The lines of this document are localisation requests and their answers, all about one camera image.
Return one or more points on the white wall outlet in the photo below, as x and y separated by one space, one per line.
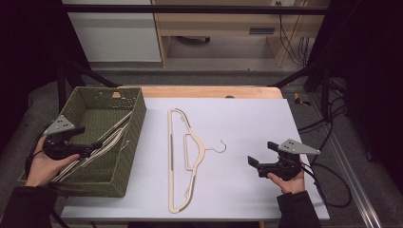
286 2

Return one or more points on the green woven basket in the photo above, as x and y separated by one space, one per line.
95 120

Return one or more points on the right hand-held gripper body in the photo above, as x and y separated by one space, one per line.
296 147

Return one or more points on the person's right hand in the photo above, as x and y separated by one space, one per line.
293 186

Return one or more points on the person's left hand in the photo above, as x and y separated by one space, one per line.
42 171

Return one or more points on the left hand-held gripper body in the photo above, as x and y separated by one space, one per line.
60 125

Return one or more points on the beige clothes hanger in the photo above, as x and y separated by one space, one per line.
170 164
114 135

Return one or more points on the white table sheet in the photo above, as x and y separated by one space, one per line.
247 126

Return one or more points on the black curtain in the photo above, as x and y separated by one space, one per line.
25 47
374 63

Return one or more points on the white cabinet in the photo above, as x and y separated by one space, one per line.
114 38

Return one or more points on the black metal frame strut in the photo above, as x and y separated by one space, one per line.
324 91
61 88

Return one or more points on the black horizontal frame bar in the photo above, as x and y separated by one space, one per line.
190 9

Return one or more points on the light wooden desk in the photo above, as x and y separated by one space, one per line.
221 22

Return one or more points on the yellow and black tool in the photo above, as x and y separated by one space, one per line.
297 98

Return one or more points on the black chair foot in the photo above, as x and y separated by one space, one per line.
196 39

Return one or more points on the aluminium rail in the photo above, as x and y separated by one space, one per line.
361 202

